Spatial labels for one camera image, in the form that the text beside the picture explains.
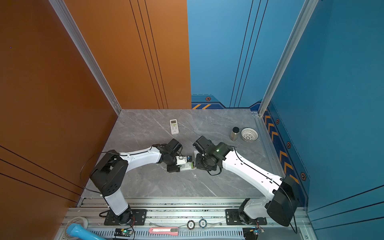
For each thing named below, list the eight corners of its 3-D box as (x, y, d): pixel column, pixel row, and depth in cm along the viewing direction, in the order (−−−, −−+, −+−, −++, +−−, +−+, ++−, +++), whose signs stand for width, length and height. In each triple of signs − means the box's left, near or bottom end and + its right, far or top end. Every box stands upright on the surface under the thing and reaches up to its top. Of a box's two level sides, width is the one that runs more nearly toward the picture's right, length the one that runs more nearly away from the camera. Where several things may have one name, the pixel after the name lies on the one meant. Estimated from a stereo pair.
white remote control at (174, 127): (172, 135, 109) (171, 133, 107) (169, 121, 117) (169, 119, 115) (179, 133, 109) (179, 131, 108) (177, 120, 118) (176, 118, 116)
